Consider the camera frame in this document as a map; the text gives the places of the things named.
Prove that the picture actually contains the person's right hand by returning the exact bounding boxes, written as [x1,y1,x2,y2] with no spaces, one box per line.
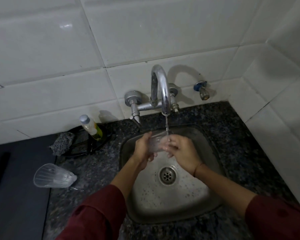
[162,134,203,176]

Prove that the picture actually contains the person's left hand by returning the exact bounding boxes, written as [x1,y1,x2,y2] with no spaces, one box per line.
[132,131,158,170]

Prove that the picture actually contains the person's right forearm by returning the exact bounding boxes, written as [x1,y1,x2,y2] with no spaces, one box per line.
[194,163,300,240]

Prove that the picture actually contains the person's left forearm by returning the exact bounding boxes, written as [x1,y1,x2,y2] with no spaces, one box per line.
[55,157,142,240]

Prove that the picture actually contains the sink drain strainer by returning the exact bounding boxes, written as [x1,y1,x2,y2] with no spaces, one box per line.
[158,166,177,186]

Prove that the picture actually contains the stainless steel sink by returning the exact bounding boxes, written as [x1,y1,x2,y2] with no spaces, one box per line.
[119,124,227,225]

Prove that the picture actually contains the dish soap bottle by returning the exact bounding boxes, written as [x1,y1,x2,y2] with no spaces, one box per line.
[79,114,103,141]

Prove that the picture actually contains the black soap tray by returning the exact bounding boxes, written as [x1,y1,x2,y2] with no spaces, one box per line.
[62,125,113,158]

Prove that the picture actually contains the grey scrub sponge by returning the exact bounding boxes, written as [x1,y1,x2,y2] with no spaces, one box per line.
[49,132,75,156]

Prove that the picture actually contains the clear ribbed plastic cup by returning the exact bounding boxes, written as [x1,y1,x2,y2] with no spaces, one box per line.
[33,163,78,189]

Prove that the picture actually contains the dark grey mat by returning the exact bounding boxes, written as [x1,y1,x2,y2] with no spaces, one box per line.
[0,134,58,240]

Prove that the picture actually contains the chrome wall faucet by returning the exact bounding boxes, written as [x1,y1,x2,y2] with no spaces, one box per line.
[124,64,179,127]

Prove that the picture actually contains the blue handled wall tap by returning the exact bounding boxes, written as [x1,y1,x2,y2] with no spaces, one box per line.
[193,81,210,101]

